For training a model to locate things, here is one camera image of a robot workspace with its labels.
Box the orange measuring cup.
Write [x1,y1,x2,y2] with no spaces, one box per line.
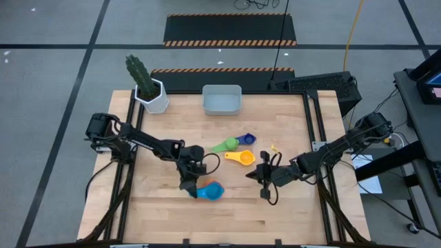
[202,176,225,203]

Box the green measuring cup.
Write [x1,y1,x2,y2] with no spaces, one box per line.
[210,136,240,154]

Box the white plastic basket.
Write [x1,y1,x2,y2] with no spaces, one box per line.
[201,83,243,116]

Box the dark laptop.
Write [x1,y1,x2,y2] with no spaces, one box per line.
[409,48,441,106]

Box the white hexagonal planter pot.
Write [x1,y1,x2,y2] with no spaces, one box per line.
[134,77,170,115]

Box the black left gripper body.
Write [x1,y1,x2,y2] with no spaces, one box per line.
[177,144,207,183]

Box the white paper sheet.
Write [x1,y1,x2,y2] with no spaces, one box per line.
[350,153,384,195]

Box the yellow measuring cup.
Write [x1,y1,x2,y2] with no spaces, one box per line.
[224,149,257,167]

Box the grey side desk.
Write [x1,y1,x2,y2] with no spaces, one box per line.
[354,48,441,228]

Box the black hanging cable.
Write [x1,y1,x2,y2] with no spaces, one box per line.
[270,0,291,82]

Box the yellow hanging cable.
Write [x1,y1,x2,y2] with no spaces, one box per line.
[342,0,365,72]

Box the black mat with striped edges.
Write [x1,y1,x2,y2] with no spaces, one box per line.
[162,12,298,48]
[150,67,296,93]

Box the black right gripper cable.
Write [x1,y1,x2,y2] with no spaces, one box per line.
[265,150,285,207]

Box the small indigo measuring cup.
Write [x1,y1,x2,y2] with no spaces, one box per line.
[235,132,258,146]

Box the green cactus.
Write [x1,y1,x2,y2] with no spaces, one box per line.
[125,53,157,101]

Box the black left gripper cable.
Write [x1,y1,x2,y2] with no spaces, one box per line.
[198,152,222,177]

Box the black computer case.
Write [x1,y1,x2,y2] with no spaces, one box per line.
[267,70,363,117]

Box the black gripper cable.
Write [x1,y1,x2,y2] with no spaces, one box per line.
[265,150,285,207]
[198,152,222,177]

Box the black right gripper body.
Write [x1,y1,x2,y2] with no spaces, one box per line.
[260,150,300,200]

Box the light blue measuring cup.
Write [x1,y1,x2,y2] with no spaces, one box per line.
[189,180,226,202]

